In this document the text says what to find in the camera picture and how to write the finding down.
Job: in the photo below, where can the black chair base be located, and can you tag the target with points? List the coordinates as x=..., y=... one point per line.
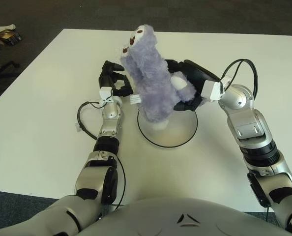
x=10, y=65

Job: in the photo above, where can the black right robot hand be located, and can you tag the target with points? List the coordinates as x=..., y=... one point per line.
x=197, y=76

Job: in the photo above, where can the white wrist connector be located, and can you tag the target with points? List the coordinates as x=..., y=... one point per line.
x=105, y=92
x=210, y=89

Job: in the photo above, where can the white left wrist connector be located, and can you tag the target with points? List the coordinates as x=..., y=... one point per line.
x=105, y=92

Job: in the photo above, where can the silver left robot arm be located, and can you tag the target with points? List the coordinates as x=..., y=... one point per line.
x=109, y=125

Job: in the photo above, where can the grey robot torso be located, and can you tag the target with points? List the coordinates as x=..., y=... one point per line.
x=160, y=216

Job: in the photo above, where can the white plate with black rim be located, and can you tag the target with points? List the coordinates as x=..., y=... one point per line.
x=180, y=127

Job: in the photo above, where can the purple plush doll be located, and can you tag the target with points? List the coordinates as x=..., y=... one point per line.
x=151, y=86

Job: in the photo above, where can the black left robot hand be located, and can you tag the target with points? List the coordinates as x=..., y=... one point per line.
x=106, y=78

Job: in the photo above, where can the white paper sheet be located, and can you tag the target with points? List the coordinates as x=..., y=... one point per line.
x=1, y=29

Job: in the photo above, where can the white right wrist connector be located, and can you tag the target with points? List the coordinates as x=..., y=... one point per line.
x=210, y=89

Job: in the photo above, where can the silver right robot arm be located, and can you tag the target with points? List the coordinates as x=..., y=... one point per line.
x=246, y=123

